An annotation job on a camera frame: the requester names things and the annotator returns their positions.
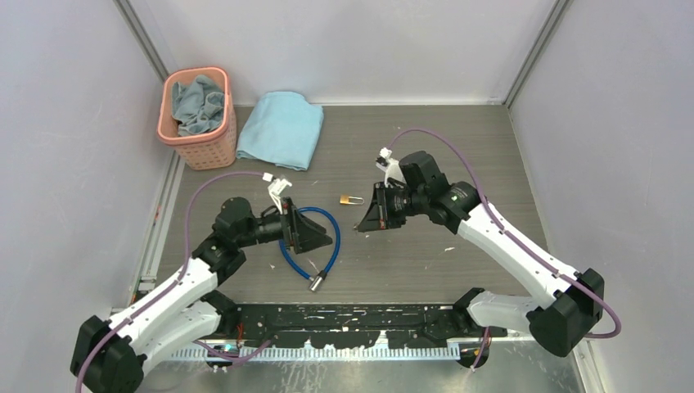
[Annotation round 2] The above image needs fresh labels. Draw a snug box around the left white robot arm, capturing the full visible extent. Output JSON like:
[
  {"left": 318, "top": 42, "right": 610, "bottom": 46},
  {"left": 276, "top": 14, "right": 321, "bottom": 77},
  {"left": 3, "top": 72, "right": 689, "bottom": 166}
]
[{"left": 70, "top": 197, "right": 333, "bottom": 392}]

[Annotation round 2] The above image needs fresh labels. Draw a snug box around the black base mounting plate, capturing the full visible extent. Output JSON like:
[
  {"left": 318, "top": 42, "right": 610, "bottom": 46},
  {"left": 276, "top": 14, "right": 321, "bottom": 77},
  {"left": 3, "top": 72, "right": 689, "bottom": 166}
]
[{"left": 210, "top": 304, "right": 484, "bottom": 350}]

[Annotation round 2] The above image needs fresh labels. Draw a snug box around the pink plastic laundry basket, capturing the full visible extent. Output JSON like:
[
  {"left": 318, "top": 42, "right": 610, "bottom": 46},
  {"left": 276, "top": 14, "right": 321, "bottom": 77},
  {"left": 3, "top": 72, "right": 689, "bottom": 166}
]
[{"left": 156, "top": 66, "right": 237, "bottom": 170}]

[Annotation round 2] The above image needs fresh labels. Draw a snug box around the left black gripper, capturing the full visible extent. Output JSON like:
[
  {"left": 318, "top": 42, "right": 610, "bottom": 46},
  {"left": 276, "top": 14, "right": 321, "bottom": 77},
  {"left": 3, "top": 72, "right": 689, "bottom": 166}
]
[{"left": 237, "top": 196, "right": 332, "bottom": 253}]

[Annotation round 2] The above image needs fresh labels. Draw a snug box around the grey-blue cloth in basket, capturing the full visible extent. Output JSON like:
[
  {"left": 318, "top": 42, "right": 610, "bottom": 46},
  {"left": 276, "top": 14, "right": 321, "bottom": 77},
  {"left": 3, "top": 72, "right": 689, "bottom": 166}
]
[{"left": 171, "top": 75, "right": 226, "bottom": 137}]

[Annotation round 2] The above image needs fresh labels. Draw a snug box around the white slotted cable duct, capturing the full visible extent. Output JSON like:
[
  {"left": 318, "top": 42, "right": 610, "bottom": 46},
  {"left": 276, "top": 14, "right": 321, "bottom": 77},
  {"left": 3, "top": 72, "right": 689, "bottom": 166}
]
[{"left": 162, "top": 345, "right": 462, "bottom": 363}]

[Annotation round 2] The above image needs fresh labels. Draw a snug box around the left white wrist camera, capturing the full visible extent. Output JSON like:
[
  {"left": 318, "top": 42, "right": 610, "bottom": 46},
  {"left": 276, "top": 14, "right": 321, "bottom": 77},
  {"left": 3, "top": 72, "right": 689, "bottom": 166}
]
[{"left": 262, "top": 172, "right": 292, "bottom": 215}]

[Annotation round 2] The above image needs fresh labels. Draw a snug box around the blue cable bike lock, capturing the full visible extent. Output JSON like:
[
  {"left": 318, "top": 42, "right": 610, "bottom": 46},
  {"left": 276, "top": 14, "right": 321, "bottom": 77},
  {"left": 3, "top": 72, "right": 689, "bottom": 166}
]
[{"left": 279, "top": 206, "right": 341, "bottom": 293}]

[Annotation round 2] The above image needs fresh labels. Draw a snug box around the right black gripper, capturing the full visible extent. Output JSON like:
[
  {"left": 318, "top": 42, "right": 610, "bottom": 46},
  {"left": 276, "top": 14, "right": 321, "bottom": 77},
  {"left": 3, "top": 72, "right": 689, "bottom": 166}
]
[{"left": 358, "top": 181, "right": 427, "bottom": 233}]

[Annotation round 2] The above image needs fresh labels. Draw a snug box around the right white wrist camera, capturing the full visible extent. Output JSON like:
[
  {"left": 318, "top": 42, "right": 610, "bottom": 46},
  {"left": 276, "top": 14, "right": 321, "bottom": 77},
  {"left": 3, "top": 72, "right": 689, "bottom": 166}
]
[{"left": 376, "top": 147, "right": 404, "bottom": 187}]

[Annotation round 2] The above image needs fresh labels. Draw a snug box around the purple cable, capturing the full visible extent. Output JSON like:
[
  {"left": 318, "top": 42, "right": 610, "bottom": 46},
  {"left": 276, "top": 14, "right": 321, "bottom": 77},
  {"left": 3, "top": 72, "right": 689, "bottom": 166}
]
[
  {"left": 385, "top": 128, "right": 623, "bottom": 371},
  {"left": 74, "top": 171, "right": 275, "bottom": 393}
]

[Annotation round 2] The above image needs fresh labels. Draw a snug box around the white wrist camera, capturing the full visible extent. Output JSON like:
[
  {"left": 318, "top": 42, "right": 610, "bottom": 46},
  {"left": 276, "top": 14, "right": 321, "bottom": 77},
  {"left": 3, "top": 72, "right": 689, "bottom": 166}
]
[
  {"left": 262, "top": 172, "right": 292, "bottom": 215},
  {"left": 376, "top": 147, "right": 404, "bottom": 187}
]

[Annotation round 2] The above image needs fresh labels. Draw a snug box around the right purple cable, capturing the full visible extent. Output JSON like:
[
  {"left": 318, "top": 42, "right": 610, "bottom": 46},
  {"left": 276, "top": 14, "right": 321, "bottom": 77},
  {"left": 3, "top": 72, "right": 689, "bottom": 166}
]
[{"left": 385, "top": 128, "right": 623, "bottom": 371}]

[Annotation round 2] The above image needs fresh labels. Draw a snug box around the small brass padlock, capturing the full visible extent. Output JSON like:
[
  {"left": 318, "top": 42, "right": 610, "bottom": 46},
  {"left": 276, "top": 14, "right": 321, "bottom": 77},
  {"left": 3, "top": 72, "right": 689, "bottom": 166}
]
[{"left": 340, "top": 195, "right": 364, "bottom": 206}]

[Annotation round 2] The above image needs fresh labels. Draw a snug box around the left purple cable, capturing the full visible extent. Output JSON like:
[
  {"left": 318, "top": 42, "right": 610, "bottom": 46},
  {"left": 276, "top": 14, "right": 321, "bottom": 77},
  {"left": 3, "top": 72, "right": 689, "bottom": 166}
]
[{"left": 74, "top": 171, "right": 275, "bottom": 393}]

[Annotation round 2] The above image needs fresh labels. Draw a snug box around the aluminium frame rail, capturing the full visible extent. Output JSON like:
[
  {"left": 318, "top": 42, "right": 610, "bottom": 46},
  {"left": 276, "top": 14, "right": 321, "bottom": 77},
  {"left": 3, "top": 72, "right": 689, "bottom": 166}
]
[{"left": 109, "top": 306, "right": 136, "bottom": 322}]

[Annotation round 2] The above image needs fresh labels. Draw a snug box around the folded light blue towel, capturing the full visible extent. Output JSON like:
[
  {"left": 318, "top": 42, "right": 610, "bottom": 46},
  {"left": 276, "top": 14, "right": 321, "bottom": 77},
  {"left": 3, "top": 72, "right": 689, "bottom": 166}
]
[{"left": 236, "top": 91, "right": 324, "bottom": 171}]

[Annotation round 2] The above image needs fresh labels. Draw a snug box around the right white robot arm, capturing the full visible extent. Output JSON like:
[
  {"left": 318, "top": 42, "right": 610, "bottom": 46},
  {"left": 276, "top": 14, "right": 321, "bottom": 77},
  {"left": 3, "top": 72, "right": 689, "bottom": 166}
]
[{"left": 356, "top": 147, "right": 605, "bottom": 357}]

